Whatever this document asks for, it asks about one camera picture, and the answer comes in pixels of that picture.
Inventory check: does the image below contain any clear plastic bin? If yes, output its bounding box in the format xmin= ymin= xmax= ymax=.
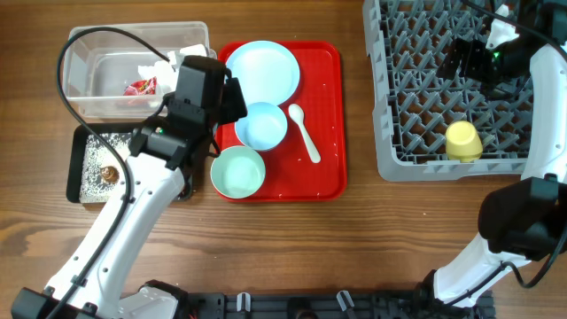
xmin=63 ymin=21 xmax=217 ymax=119

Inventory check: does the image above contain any black waste tray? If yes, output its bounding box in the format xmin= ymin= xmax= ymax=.
xmin=66 ymin=122 xmax=187 ymax=204

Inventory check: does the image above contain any light blue plate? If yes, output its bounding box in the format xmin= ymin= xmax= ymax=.
xmin=226 ymin=41 xmax=300 ymax=105

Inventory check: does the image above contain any red snack wrapper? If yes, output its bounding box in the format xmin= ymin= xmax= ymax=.
xmin=123 ymin=76 xmax=158 ymax=96

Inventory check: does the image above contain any white plastic spoon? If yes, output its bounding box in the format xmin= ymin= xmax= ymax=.
xmin=288 ymin=104 xmax=322 ymax=164

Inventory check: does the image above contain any brown food lump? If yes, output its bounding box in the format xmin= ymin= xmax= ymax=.
xmin=100 ymin=166 xmax=120 ymax=183

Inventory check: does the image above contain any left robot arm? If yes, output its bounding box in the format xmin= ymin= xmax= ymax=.
xmin=11 ymin=56 xmax=246 ymax=318

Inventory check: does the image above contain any light blue bowl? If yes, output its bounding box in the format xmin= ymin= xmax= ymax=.
xmin=235 ymin=102 xmax=288 ymax=152

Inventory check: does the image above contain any yellow plastic cup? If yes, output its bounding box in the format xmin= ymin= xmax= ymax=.
xmin=445 ymin=121 xmax=483 ymax=163

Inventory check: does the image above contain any mint green bowl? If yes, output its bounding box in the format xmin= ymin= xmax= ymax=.
xmin=210 ymin=145 xmax=266 ymax=199

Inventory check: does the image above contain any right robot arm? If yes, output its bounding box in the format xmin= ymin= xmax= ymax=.
xmin=412 ymin=1 xmax=566 ymax=314

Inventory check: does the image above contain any grey dishwasher rack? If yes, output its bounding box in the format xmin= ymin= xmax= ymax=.
xmin=363 ymin=0 xmax=533 ymax=182

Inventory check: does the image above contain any white napkin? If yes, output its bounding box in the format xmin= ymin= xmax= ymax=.
xmin=137 ymin=44 xmax=209 ymax=95

